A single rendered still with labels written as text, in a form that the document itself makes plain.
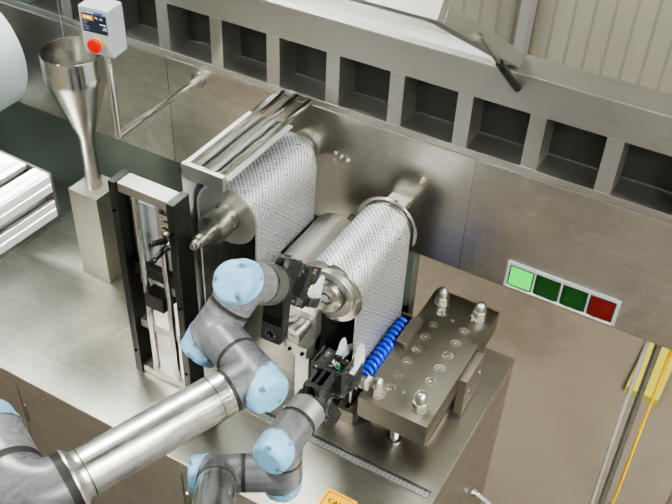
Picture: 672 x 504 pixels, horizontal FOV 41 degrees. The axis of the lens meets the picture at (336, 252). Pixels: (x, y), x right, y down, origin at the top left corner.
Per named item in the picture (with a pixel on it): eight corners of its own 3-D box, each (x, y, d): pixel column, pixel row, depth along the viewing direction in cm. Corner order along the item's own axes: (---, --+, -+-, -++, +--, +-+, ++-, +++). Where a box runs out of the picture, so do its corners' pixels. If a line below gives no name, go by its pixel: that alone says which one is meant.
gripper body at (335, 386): (357, 357, 178) (327, 396, 170) (355, 385, 184) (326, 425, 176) (324, 342, 181) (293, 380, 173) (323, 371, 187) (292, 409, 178)
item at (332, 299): (331, 319, 181) (302, 295, 181) (335, 313, 182) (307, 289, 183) (346, 300, 176) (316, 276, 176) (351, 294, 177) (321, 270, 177)
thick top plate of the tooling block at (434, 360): (356, 414, 192) (358, 396, 188) (434, 305, 219) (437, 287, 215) (423, 446, 186) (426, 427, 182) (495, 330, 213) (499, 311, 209)
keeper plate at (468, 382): (452, 412, 201) (458, 379, 194) (470, 383, 208) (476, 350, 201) (462, 416, 200) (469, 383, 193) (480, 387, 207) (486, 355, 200)
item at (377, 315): (350, 375, 192) (355, 313, 180) (399, 310, 208) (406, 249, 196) (352, 375, 192) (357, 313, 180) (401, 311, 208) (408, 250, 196)
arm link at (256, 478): (246, 473, 181) (245, 439, 174) (302, 472, 182) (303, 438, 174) (245, 506, 175) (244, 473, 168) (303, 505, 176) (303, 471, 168)
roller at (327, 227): (255, 308, 195) (254, 267, 187) (315, 245, 212) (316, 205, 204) (302, 329, 190) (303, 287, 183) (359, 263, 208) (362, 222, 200)
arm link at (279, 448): (249, 467, 169) (248, 439, 163) (280, 427, 176) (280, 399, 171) (285, 485, 166) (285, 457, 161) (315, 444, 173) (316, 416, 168)
